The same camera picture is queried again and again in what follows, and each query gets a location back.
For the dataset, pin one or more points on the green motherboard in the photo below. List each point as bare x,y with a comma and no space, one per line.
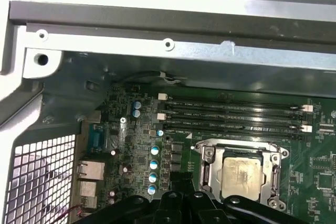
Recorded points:
302,155

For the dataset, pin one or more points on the black square chip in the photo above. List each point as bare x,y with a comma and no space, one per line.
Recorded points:
326,181

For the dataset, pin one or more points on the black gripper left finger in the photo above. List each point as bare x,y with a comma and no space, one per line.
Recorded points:
136,213

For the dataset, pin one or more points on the silver motherboard screw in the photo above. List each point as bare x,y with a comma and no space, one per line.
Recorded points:
122,119

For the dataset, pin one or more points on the silver USB port block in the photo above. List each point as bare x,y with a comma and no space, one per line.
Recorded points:
88,189

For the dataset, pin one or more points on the blue-topped round capacitor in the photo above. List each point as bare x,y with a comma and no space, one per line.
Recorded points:
136,104
154,150
160,133
136,113
153,165
152,190
152,177

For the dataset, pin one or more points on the silver-topped CPU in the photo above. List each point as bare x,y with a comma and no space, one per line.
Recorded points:
241,176

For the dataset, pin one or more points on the silver network port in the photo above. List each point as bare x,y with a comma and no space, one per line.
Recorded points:
90,170

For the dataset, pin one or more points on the blue-grey serial port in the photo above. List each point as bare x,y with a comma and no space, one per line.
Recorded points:
97,138

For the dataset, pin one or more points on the grey square choke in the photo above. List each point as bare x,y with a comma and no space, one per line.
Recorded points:
176,166
176,157
176,147

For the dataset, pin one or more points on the CPU socket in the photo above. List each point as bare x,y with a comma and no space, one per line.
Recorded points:
209,153

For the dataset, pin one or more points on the RAM slot black clips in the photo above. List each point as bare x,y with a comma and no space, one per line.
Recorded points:
236,113
236,132

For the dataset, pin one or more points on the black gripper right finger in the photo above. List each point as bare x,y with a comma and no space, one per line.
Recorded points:
236,213

